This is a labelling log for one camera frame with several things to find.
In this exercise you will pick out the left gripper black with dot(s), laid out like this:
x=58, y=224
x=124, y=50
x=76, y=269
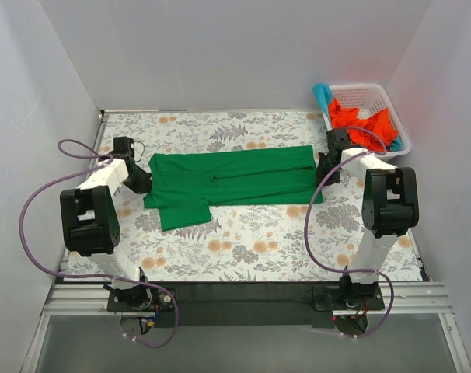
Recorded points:
x=141, y=182

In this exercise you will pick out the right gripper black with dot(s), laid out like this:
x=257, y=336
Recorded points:
x=326, y=171

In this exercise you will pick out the green t shirt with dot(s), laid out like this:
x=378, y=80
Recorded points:
x=185, y=187

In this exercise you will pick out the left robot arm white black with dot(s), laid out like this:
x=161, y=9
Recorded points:
x=89, y=218

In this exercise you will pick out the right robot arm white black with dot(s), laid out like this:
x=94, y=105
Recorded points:
x=389, y=206

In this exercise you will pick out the orange t shirt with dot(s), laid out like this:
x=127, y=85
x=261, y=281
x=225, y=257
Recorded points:
x=373, y=133

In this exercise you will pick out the light blue t shirt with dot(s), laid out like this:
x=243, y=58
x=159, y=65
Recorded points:
x=323, y=96

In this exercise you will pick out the white plastic basket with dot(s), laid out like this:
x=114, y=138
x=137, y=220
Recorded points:
x=370, y=98

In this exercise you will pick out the floral table mat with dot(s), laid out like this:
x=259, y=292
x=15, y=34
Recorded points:
x=243, y=243

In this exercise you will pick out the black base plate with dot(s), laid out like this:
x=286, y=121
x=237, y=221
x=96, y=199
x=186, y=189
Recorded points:
x=250, y=303

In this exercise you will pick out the aluminium frame rail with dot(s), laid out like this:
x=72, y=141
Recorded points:
x=77, y=334

